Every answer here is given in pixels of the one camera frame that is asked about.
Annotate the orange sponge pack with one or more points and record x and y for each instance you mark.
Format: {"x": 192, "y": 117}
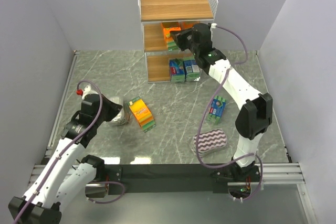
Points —
{"x": 167, "y": 27}
{"x": 142, "y": 114}
{"x": 186, "y": 25}

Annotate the black front base bar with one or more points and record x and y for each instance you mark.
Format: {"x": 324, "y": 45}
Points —
{"x": 173, "y": 178}

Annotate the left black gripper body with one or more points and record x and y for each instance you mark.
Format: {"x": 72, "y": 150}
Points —
{"x": 112, "y": 107}

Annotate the purple wavy sponge pack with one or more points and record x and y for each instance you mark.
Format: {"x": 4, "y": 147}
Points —
{"x": 208, "y": 142}

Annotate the blue green sponge pack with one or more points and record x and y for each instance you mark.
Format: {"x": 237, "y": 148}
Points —
{"x": 176, "y": 68}
{"x": 191, "y": 69}

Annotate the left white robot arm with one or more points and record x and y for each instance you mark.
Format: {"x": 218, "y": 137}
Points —
{"x": 53, "y": 190}

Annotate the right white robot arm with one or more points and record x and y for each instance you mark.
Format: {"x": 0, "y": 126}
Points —
{"x": 255, "y": 108}

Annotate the silver mesh scrubber pack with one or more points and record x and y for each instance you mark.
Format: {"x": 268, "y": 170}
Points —
{"x": 123, "y": 116}

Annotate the white wire wooden shelf rack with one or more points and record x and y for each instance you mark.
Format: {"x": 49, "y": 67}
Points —
{"x": 155, "y": 12}

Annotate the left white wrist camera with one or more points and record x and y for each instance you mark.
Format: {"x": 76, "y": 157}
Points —
{"x": 86, "y": 91}

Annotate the aluminium frame rail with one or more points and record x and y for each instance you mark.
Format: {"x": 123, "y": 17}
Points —
{"x": 264, "y": 174}

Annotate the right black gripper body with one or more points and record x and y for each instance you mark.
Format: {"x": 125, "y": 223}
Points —
{"x": 181, "y": 38}

